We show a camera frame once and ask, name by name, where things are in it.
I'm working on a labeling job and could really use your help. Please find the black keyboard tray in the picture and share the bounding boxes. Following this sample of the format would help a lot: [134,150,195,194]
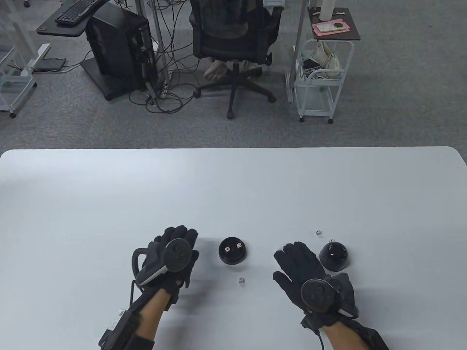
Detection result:
[36,0,110,38]

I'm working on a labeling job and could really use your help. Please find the black computer stand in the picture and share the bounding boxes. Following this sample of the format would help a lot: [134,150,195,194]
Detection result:
[80,58,148,102]

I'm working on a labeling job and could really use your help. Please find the person's right hand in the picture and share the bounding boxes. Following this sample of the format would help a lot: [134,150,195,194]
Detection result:
[273,241,343,330]

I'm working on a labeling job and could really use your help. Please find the black box on floor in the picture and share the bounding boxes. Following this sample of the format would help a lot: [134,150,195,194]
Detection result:
[34,57,67,73]

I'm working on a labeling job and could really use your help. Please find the black left forearm sensor pack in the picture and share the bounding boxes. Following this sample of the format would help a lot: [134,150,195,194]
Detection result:
[98,308,141,349]

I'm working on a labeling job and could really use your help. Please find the person's left forearm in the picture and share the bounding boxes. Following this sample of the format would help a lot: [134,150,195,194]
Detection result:
[140,290,173,342]

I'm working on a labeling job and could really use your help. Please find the black right hand controller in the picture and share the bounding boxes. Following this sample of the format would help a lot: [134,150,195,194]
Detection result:
[301,272,360,318]

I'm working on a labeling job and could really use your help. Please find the white rolling cart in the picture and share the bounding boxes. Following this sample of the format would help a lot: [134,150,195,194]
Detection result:
[293,39,355,124]

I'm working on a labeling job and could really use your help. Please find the black dice shaker base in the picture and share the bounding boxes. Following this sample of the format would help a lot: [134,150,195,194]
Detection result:
[218,237,246,265]

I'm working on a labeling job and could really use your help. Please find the person's black left sleeve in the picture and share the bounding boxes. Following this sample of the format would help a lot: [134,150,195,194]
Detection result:
[122,334,154,350]

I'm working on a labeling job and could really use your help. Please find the brown side table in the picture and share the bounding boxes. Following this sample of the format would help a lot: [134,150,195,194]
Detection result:
[308,7,361,41]

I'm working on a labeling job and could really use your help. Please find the black dice shaker dome cover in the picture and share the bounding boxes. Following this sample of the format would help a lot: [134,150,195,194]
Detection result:
[319,241,349,272]

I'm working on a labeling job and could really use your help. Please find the black left glove cable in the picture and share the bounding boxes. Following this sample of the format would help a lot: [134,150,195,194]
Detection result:
[128,279,147,318]

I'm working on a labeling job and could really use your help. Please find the white paper roll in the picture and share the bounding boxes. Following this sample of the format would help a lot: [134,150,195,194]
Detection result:
[319,0,336,22]

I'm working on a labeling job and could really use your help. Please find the tangle of black cables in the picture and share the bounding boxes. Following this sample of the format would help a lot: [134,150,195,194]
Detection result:
[128,0,207,114]

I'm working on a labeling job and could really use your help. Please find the black office chair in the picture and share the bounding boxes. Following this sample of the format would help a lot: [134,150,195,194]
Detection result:
[189,0,283,120]

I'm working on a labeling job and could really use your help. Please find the person's right forearm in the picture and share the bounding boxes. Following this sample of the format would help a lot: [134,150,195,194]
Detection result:
[323,320,369,350]

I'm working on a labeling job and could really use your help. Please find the black keyboard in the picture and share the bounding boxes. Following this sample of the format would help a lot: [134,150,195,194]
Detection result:
[55,0,101,27]

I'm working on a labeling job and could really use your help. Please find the black hand controller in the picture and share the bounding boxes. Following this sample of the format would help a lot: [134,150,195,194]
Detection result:
[301,272,360,318]
[132,238,192,287]

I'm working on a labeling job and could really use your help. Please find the beige notebook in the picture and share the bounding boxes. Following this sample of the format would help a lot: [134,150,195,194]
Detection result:
[315,21,348,34]

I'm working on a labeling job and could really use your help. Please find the black left hand controller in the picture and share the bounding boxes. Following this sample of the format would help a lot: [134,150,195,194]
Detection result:
[132,238,192,287]

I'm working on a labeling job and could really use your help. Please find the white desk foot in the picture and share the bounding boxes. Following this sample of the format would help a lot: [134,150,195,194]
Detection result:
[10,22,52,78]

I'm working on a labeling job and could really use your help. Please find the beige bag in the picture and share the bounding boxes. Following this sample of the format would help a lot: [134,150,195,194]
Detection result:
[309,42,342,79]

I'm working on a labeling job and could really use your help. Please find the black right forearm sensor pack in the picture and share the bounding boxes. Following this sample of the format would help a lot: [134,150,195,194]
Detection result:
[350,326,390,350]

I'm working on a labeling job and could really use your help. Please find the metal frame post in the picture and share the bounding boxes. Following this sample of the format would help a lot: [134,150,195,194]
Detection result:
[136,0,171,87]
[285,0,310,104]

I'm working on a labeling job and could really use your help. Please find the black computer tower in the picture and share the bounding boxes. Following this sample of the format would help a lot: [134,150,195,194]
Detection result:
[85,3,159,91]

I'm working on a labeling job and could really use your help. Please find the white cart with clear panels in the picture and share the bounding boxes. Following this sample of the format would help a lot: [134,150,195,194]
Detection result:
[0,46,38,118]

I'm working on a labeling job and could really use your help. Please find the person's left hand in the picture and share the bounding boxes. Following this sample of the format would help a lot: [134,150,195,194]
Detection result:
[144,225,200,311]

